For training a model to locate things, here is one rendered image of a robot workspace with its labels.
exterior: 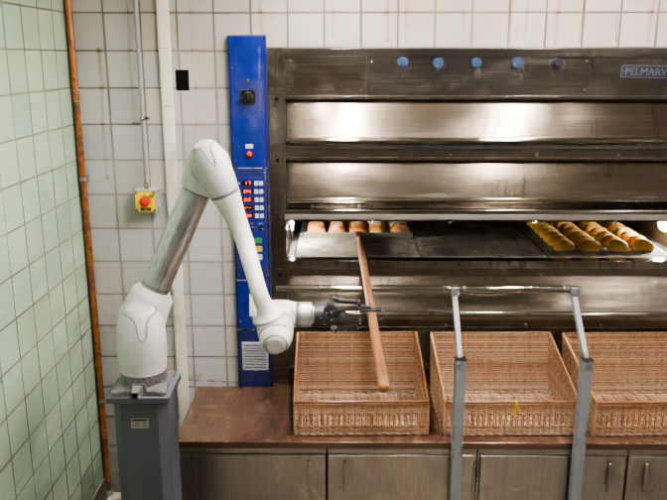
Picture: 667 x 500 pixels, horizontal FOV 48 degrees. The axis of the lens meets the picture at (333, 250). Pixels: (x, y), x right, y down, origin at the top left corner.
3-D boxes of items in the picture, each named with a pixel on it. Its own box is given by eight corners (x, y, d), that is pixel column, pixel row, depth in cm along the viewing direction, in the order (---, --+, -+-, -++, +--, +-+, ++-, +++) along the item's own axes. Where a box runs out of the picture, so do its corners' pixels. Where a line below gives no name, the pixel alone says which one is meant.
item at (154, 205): (138, 209, 334) (137, 187, 331) (161, 209, 334) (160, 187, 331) (134, 212, 327) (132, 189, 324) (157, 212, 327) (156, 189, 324)
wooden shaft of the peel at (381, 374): (389, 394, 206) (389, 384, 206) (378, 394, 206) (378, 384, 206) (361, 241, 372) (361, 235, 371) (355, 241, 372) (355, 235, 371)
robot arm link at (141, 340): (118, 381, 243) (113, 316, 237) (118, 359, 260) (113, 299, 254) (169, 376, 247) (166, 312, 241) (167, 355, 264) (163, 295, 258)
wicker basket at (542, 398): (426, 386, 351) (428, 330, 344) (547, 386, 352) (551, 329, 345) (441, 437, 304) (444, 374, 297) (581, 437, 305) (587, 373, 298)
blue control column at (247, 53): (275, 347, 553) (269, 43, 499) (297, 347, 553) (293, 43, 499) (242, 496, 366) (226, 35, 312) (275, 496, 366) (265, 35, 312)
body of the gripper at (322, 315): (313, 300, 267) (339, 300, 267) (313, 321, 269) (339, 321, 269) (313, 306, 259) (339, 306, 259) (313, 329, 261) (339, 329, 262)
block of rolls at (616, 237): (524, 224, 411) (525, 214, 409) (612, 224, 410) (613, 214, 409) (555, 252, 352) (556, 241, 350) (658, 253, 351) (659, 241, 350)
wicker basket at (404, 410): (295, 386, 351) (295, 329, 345) (416, 385, 352) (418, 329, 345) (291, 437, 304) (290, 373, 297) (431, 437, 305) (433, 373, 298)
